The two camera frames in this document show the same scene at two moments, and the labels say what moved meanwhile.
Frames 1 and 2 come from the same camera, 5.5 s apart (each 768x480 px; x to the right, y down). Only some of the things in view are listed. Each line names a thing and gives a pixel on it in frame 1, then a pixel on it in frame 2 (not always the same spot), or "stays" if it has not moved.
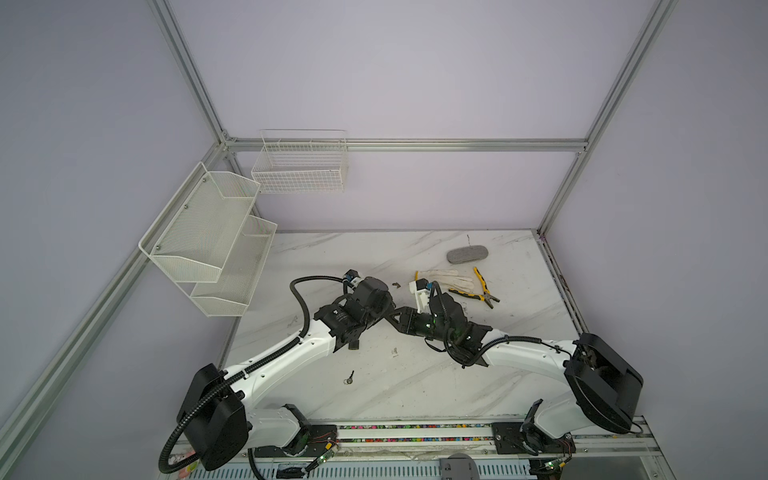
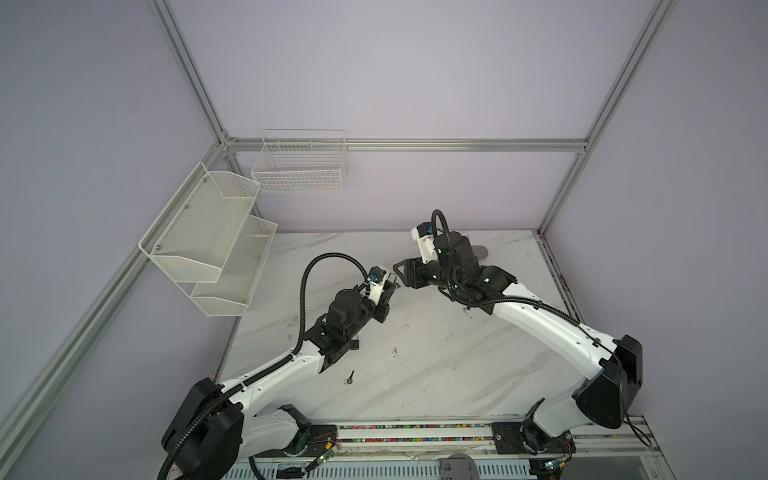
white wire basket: [298, 161] stays
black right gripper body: [422, 325] -> [428, 273]
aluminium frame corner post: [645, 40] stays
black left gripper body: [387, 306] stays
